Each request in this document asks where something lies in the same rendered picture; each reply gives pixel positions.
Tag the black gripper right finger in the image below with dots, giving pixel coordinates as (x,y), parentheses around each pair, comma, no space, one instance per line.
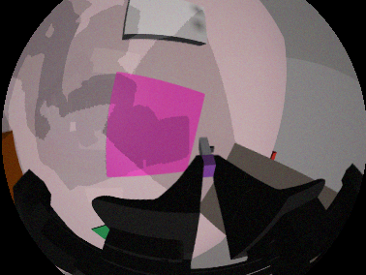
(250,208)

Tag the magenta square zone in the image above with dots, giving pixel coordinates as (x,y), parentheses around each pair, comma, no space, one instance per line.
(151,126)

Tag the green flat square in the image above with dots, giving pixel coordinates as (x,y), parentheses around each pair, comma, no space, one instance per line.
(101,231)

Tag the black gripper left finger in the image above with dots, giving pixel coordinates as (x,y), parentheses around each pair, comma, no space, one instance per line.
(174,215)

